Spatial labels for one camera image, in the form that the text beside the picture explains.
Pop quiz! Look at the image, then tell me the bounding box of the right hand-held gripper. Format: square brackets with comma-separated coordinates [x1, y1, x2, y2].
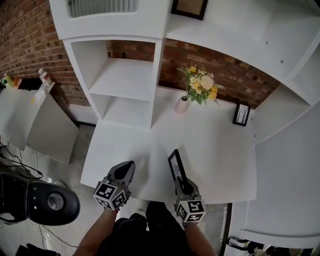
[173, 175, 207, 223]

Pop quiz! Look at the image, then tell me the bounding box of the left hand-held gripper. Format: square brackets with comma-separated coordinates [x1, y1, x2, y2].
[93, 160, 136, 210]

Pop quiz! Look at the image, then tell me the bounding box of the black framed picture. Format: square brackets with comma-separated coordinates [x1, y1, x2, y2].
[167, 148, 189, 184]

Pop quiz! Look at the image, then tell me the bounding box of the person's right forearm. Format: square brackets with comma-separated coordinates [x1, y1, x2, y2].
[183, 222, 218, 256]

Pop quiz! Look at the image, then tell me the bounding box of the person's left forearm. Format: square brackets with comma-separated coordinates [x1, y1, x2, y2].
[79, 208, 119, 256]

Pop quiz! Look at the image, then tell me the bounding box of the person's black clothing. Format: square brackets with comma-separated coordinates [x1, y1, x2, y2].
[103, 201, 199, 256]

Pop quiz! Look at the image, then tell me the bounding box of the pink vase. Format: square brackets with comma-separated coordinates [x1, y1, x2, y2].
[174, 95, 191, 115]

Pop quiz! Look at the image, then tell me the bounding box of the black office chair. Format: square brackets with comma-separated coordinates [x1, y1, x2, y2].
[0, 171, 81, 226]

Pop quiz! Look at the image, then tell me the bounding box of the white hutch shelf unit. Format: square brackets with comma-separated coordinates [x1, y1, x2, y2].
[48, 0, 320, 151]

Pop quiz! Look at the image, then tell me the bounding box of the white side table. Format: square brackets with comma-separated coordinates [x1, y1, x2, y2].
[0, 84, 80, 165]

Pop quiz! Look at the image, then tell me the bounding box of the yellow white flower bouquet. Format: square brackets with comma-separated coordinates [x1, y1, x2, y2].
[175, 64, 226, 106]

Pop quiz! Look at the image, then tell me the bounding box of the black case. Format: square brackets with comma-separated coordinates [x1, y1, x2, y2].
[15, 241, 61, 256]

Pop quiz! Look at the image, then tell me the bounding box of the white bottle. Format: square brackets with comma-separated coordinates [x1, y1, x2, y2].
[37, 67, 55, 88]

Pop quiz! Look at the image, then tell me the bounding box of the black flat board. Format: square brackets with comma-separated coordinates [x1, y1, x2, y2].
[17, 77, 44, 91]

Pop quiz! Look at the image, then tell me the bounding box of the green bottle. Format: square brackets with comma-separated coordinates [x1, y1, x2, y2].
[3, 72, 15, 89]

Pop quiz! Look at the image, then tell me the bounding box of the ribbed glass cabinet door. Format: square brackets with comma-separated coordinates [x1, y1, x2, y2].
[67, 0, 139, 19]

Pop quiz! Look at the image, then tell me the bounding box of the black strap bag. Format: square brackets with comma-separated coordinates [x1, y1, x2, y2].
[225, 236, 266, 256]

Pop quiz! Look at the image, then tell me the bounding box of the black floor cable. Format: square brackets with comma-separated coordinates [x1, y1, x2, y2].
[36, 224, 79, 249]

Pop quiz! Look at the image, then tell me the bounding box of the black tree print picture frame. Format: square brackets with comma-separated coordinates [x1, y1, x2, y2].
[232, 101, 252, 127]

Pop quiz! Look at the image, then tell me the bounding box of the brown framed picture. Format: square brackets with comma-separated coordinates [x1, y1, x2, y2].
[170, 0, 209, 22]

